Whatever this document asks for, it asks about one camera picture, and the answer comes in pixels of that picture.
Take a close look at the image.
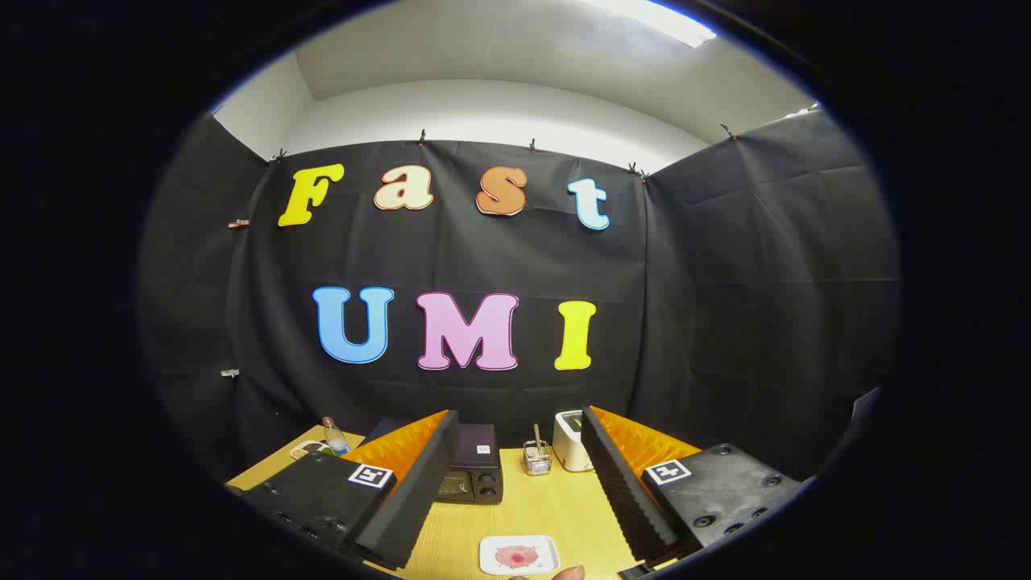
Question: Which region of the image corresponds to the row of dark cloth clips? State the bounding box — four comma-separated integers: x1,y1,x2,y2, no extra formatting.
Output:
270,121,738,182

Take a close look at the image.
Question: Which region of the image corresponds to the white square plate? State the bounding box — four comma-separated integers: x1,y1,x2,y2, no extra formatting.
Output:
479,535,561,578

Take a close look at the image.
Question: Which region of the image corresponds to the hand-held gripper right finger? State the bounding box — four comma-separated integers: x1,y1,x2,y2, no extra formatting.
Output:
580,405,806,569

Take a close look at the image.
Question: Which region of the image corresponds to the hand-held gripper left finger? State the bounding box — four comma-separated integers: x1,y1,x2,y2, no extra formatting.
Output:
242,409,460,571

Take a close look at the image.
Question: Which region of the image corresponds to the black toaster oven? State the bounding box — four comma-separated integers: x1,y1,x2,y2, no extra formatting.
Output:
435,424,505,505

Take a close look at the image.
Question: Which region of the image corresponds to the white bread toaster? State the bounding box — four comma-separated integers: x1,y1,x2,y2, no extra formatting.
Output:
553,410,595,473

